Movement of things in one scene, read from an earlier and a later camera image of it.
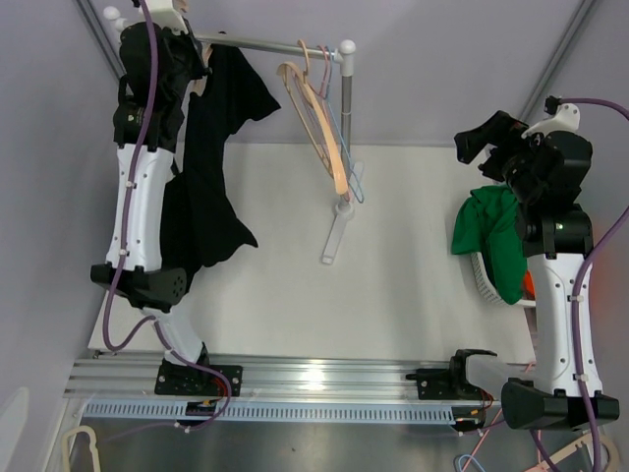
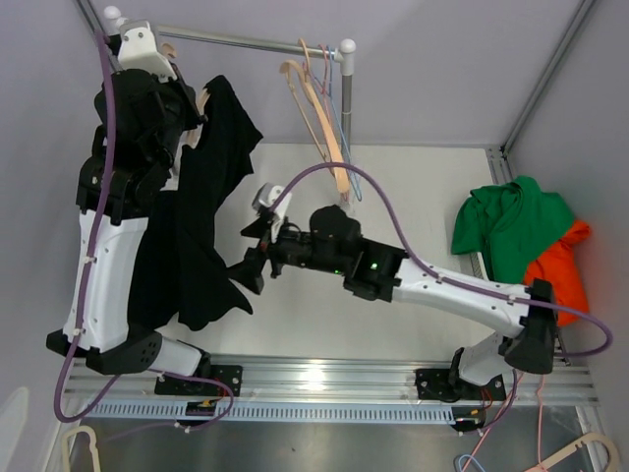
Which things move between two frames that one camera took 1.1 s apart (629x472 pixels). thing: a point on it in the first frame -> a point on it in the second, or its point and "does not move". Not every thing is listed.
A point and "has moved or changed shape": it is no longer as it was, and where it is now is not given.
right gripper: (501, 127) -> (248, 273)
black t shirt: (232, 94) has moved or changed shape
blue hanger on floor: (472, 457) does not move
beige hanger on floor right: (603, 441) does not move
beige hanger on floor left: (92, 447) does not move
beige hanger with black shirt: (198, 84) -> (194, 134)
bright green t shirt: (488, 223) does not move
